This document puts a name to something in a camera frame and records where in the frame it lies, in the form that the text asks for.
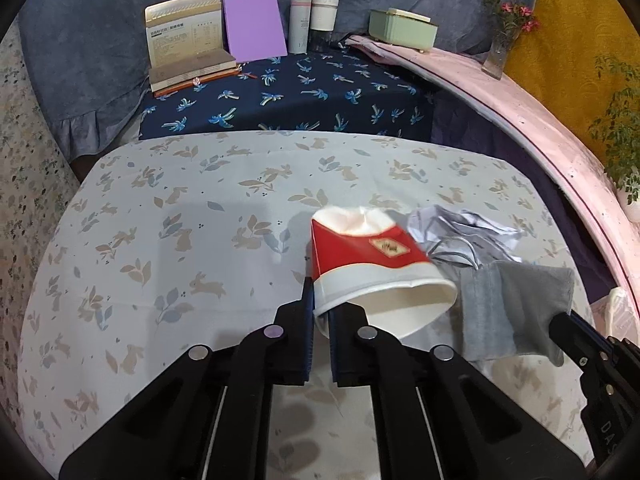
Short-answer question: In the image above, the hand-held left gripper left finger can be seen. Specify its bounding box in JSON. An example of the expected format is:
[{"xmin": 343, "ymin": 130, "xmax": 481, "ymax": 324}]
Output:
[{"xmin": 59, "ymin": 276, "xmax": 316, "ymax": 480}]

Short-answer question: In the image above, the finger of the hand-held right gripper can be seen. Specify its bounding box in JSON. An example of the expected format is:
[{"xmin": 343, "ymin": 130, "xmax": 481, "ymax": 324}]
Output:
[{"xmin": 548, "ymin": 313, "xmax": 608, "ymax": 373}]

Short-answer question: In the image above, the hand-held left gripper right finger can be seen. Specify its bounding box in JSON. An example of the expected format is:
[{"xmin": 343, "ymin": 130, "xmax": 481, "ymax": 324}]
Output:
[{"xmin": 327, "ymin": 305, "xmax": 587, "ymax": 480}]

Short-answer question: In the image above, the white bin with plastic liner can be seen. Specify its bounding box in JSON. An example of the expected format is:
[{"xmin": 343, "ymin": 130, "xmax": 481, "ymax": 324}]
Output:
[{"xmin": 590, "ymin": 286, "xmax": 640, "ymax": 341}]

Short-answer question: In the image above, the grey cloth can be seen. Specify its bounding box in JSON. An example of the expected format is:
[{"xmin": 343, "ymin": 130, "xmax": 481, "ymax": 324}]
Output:
[{"xmin": 452, "ymin": 260, "xmax": 577, "ymax": 368}]

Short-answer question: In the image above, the red paper cup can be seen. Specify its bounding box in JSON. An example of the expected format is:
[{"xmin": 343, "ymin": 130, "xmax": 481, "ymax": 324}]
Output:
[{"xmin": 306, "ymin": 205, "xmax": 458, "ymax": 341}]

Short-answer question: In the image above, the pale rabbit print tablecloth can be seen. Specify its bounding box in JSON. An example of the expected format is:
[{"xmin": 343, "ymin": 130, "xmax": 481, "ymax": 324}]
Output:
[{"xmin": 17, "ymin": 130, "xmax": 598, "ymax": 480}]

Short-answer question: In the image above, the crumpled white paper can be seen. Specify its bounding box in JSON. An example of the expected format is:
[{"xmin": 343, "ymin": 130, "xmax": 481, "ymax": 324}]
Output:
[{"xmin": 404, "ymin": 205, "xmax": 523, "ymax": 266}]

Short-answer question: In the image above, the dark purple cloth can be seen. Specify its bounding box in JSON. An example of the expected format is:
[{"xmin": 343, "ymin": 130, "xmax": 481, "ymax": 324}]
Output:
[{"xmin": 430, "ymin": 95, "xmax": 616, "ymax": 291}]

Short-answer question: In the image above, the green plant in white pot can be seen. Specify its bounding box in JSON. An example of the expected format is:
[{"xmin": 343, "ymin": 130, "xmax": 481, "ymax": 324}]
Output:
[{"xmin": 587, "ymin": 55, "xmax": 640, "ymax": 221}]

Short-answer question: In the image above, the pink tablecloth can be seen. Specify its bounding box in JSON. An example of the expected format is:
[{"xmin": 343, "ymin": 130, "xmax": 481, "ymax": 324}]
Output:
[{"xmin": 345, "ymin": 34, "xmax": 640, "ymax": 291}]

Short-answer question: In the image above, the navy leaf print cloth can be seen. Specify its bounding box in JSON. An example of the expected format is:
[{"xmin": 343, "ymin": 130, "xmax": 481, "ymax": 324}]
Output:
[{"xmin": 137, "ymin": 47, "xmax": 438, "ymax": 143}]

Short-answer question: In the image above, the glass vase with pink flowers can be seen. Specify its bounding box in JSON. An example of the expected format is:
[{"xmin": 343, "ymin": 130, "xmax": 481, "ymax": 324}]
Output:
[{"xmin": 481, "ymin": 0, "xmax": 541, "ymax": 80}]

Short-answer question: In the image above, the slim white bottle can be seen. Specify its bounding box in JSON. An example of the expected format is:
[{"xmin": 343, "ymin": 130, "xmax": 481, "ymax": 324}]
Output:
[{"xmin": 288, "ymin": 0, "xmax": 313, "ymax": 55}]

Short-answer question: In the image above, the purple notebook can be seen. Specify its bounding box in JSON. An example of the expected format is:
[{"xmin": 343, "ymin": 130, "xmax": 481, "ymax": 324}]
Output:
[{"xmin": 222, "ymin": 0, "xmax": 288, "ymax": 63}]

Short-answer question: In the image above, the beige open booklet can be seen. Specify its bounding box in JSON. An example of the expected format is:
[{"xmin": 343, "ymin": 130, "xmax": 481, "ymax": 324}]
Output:
[{"xmin": 144, "ymin": 0, "xmax": 245, "ymax": 98}]

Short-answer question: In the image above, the pale green tissue box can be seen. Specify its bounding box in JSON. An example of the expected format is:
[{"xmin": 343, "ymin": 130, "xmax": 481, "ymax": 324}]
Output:
[{"xmin": 368, "ymin": 7, "xmax": 439, "ymax": 52}]

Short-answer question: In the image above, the white jar with dark base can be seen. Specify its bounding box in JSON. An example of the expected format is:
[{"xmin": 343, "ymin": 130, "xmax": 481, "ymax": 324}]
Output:
[{"xmin": 310, "ymin": 0, "xmax": 340, "ymax": 51}]

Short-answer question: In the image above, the speckled floral cloth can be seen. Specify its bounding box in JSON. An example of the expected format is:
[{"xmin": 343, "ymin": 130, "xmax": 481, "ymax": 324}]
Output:
[{"xmin": 0, "ymin": 25, "xmax": 81, "ymax": 411}]

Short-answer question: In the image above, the mustard yellow blanket backdrop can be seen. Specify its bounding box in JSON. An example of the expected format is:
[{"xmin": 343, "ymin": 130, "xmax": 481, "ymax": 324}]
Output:
[{"xmin": 502, "ymin": 0, "xmax": 640, "ymax": 166}]

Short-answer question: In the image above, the blue-grey blanket backdrop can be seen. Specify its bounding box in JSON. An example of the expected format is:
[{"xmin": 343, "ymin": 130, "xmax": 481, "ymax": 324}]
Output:
[{"xmin": 15, "ymin": 0, "xmax": 543, "ymax": 161}]

